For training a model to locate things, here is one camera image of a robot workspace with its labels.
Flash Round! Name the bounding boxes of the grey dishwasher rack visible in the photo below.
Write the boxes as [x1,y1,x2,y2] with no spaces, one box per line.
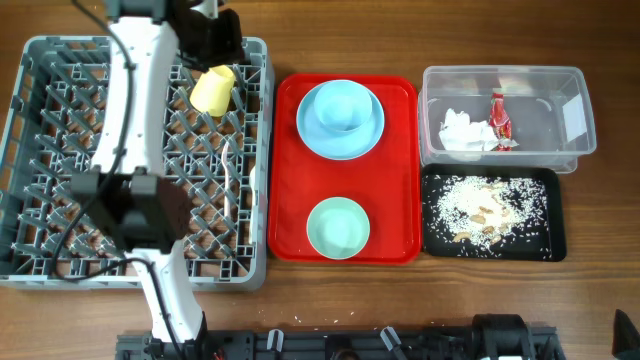
[1,36,275,291]

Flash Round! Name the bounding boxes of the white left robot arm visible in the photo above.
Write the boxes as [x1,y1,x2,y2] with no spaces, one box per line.
[71,1,244,359]

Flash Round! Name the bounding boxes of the red snack wrapper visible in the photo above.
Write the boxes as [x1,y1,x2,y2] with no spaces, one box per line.
[489,93,517,152]

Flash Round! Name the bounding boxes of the white napkin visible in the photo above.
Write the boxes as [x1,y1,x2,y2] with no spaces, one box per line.
[439,108,499,151]

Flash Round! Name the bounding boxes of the red plastic tray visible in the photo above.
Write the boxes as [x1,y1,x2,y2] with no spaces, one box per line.
[267,73,422,265]

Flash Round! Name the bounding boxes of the black plastic tray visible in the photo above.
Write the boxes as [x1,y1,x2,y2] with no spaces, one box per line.
[421,164,567,262]

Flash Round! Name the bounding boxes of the light blue plate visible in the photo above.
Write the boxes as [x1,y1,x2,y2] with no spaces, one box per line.
[296,82,385,161]

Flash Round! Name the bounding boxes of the light blue small bowl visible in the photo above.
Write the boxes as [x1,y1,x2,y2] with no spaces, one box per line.
[313,79,373,133]

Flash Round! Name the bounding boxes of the green bowl with food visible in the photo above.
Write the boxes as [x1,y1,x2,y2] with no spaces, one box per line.
[306,197,371,260]

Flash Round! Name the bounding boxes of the spilled rice and food scraps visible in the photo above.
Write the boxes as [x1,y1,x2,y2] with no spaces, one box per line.
[422,175,550,259]

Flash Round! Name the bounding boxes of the white plastic spoon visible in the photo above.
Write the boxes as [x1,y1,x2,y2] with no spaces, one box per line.
[249,166,257,206]

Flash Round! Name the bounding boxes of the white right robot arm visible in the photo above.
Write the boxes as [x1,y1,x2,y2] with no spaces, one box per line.
[612,309,639,360]

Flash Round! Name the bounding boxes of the yellow plastic cup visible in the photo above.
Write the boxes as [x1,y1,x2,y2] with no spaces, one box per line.
[190,65,236,117]

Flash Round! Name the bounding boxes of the clear plastic bin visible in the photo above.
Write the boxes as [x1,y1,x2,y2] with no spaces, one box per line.
[418,65,597,173]

